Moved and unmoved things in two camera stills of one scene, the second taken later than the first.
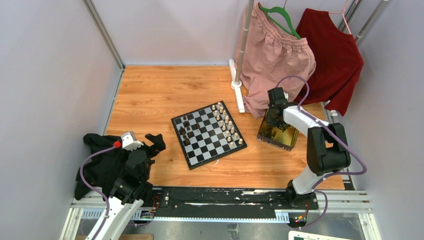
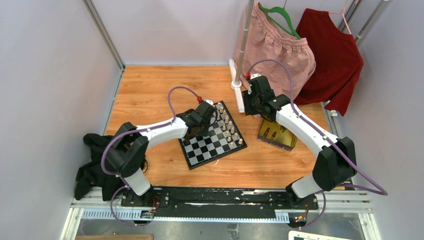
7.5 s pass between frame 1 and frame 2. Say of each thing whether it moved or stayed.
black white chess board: stayed
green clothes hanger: stayed
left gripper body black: moved
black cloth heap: stayed
